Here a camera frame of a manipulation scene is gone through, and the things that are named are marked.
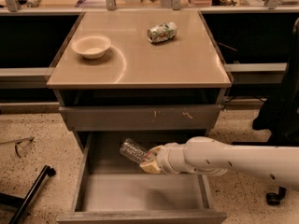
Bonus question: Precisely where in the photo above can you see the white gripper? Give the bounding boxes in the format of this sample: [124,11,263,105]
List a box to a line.
[139,143,188,175]

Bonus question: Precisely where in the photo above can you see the clear plastic water bottle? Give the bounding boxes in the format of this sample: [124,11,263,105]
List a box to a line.
[120,138,148,164]

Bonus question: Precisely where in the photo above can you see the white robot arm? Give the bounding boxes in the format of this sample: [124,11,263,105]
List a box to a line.
[140,136,299,191]

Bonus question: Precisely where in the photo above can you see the open middle drawer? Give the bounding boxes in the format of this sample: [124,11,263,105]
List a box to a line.
[57,132,227,224]

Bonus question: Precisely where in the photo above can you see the closed top drawer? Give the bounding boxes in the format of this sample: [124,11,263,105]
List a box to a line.
[59,105,221,131]

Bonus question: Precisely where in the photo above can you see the grey drawer cabinet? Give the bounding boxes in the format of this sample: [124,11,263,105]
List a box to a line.
[46,9,234,224]

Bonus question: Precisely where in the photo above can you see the crushed green soda can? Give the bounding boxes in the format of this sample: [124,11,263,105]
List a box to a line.
[147,21,178,44]

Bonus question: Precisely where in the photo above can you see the white paper bowl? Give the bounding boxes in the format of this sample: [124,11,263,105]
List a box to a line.
[71,34,111,60]

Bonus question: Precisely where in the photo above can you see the black office chair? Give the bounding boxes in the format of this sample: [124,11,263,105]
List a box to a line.
[252,19,299,205]

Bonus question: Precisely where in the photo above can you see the black chair leg left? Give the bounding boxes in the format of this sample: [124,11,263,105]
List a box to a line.
[0,165,56,224]

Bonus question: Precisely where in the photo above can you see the metal wire object on floor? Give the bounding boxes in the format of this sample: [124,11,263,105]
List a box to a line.
[0,136,34,158]

